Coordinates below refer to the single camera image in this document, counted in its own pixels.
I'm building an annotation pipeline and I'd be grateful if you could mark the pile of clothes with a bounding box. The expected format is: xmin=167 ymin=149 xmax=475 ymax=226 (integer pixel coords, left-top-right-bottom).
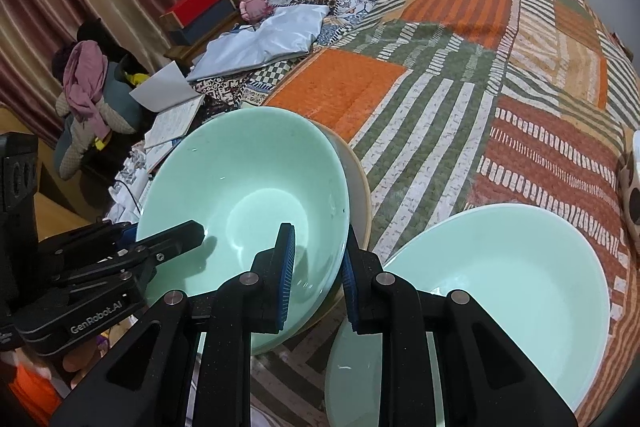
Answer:
xmin=52 ymin=56 xmax=152 ymax=181

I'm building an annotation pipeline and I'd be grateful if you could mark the pink scarf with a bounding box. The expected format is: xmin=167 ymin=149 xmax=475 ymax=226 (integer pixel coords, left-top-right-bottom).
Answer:
xmin=62 ymin=40 xmax=109 ymax=138

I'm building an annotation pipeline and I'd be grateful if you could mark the red and grey box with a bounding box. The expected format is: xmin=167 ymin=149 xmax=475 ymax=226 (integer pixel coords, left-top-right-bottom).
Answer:
xmin=160 ymin=0 xmax=239 ymax=48

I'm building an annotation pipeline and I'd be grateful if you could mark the black cloth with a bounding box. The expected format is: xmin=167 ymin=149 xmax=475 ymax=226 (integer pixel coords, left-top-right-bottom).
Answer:
xmin=52 ymin=19 xmax=132 ymax=74

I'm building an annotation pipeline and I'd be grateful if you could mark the white plate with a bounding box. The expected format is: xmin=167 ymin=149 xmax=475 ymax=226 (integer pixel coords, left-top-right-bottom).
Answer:
xmin=324 ymin=202 xmax=612 ymax=427

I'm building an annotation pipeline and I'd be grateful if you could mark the mint green bowl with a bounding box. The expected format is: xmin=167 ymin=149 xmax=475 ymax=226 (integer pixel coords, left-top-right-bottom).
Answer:
xmin=135 ymin=106 xmax=351 ymax=356

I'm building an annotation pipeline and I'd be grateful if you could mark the open notebook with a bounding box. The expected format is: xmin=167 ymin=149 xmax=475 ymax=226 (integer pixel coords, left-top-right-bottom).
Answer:
xmin=129 ymin=60 xmax=207 ymax=148

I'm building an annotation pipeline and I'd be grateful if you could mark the person's left hand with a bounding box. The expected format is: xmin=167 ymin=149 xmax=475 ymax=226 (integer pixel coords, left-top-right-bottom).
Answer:
xmin=61 ymin=341 xmax=107 ymax=374

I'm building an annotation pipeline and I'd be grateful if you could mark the lavender bowl with brown rim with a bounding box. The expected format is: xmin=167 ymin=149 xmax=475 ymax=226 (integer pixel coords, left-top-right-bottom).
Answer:
xmin=295 ymin=119 xmax=373 ymax=339

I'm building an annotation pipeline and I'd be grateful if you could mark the silver grey cloth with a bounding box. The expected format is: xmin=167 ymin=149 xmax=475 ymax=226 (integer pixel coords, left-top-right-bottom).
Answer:
xmin=187 ymin=3 xmax=332 ymax=82

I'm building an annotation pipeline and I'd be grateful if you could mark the spotted cream cushion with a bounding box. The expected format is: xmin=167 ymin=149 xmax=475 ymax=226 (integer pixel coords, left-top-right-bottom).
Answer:
xmin=618 ymin=151 xmax=640 ymax=229

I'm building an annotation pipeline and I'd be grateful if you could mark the striped patchwork quilt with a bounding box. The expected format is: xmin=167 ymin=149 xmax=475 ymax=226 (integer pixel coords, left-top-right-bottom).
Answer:
xmin=250 ymin=0 xmax=640 ymax=427

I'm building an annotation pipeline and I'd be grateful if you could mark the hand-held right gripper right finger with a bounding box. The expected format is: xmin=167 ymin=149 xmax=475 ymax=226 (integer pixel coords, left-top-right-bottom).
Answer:
xmin=341 ymin=227 xmax=576 ymax=427

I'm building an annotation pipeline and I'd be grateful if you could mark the person's left forearm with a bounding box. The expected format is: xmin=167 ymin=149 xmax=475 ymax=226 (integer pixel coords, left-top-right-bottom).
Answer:
xmin=7 ymin=364 xmax=63 ymax=414

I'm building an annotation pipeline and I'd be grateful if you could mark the white printed cloth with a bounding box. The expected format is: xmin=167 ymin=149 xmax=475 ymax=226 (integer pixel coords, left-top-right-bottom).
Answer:
xmin=106 ymin=141 xmax=168 ymax=220

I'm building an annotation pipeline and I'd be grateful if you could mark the pink toy figure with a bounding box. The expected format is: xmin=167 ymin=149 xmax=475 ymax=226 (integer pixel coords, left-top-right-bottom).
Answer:
xmin=226 ymin=0 xmax=274 ymax=26

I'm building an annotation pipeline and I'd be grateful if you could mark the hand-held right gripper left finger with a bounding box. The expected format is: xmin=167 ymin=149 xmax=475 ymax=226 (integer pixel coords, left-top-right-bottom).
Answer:
xmin=50 ymin=222 xmax=297 ymax=427

